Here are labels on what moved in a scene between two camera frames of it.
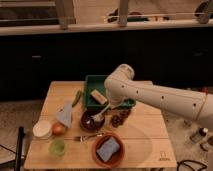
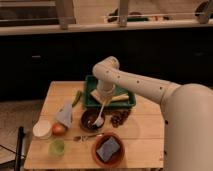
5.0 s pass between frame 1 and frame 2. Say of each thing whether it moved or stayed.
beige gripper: moved
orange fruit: stayed
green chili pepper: stayed
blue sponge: stayed
